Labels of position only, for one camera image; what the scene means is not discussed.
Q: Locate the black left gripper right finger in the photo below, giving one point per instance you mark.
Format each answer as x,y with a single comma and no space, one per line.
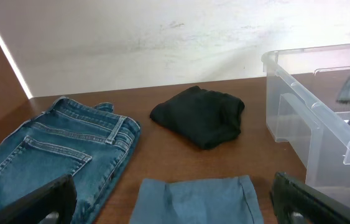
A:
295,202

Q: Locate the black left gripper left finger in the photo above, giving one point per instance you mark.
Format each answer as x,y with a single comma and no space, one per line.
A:
55,202

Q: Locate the small blue cloth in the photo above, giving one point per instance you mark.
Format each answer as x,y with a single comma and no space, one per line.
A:
205,201

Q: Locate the dark blue folded jeans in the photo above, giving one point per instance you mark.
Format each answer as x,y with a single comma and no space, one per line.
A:
92,144

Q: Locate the clear plastic storage bin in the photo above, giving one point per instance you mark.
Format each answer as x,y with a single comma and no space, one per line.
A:
302,109

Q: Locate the black folded cloth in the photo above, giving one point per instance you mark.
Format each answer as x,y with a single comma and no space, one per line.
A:
206,118

